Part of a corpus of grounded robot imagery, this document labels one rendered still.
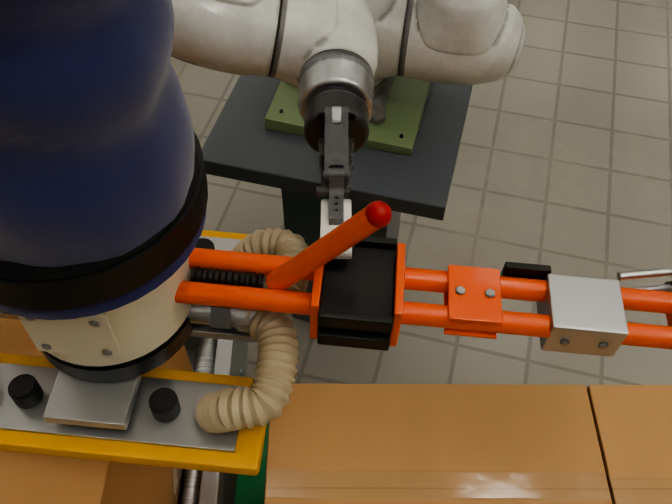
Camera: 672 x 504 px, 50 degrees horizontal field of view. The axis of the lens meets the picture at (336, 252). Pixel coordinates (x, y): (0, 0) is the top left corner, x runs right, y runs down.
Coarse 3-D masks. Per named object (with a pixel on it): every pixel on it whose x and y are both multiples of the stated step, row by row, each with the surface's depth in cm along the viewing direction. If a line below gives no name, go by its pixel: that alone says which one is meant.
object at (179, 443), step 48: (0, 384) 73; (48, 384) 73; (144, 384) 74; (192, 384) 74; (240, 384) 74; (0, 432) 70; (48, 432) 70; (96, 432) 70; (144, 432) 70; (192, 432) 71; (240, 432) 71
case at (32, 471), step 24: (0, 336) 95; (24, 336) 95; (168, 360) 113; (0, 456) 85; (24, 456) 85; (48, 456) 85; (0, 480) 83; (24, 480) 83; (48, 480) 83; (72, 480) 83; (96, 480) 83; (120, 480) 89; (144, 480) 100; (168, 480) 114
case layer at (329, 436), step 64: (320, 384) 135; (384, 384) 135; (448, 384) 135; (512, 384) 135; (320, 448) 128; (384, 448) 128; (448, 448) 128; (512, 448) 128; (576, 448) 128; (640, 448) 128
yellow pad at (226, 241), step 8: (208, 232) 86; (216, 232) 87; (224, 232) 87; (200, 240) 82; (208, 240) 82; (216, 240) 85; (224, 240) 85; (232, 240) 85; (240, 240) 85; (208, 248) 81; (216, 248) 84; (224, 248) 84; (232, 248) 84; (264, 280) 82
